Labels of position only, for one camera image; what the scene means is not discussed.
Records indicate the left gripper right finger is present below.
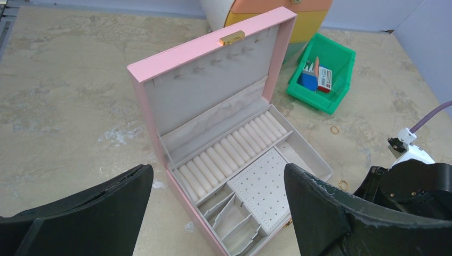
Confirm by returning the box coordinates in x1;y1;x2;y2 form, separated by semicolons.
284;164;451;255

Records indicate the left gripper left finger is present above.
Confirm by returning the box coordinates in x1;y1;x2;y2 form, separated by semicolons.
1;165;154;255

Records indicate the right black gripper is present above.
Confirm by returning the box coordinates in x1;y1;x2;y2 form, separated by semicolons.
353;159;451;221

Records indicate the pink jewelry box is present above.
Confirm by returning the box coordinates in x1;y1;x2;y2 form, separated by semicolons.
127;25;333;255

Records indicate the red white small box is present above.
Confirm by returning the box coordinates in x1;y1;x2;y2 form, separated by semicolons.
317;66;332;93

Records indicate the blue box in bin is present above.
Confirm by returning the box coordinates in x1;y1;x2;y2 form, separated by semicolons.
297;70;318;91

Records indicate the green plastic bin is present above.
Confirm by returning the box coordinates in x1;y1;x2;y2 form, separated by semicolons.
286;33;356;115

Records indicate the brown pencil in bin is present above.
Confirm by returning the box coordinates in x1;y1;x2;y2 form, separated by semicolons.
313;57;319;77

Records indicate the cream orange drawer cabinet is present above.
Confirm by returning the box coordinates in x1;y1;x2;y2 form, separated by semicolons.
200;0;333;59

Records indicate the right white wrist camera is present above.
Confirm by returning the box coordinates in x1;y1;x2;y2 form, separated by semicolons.
388;128;435;166

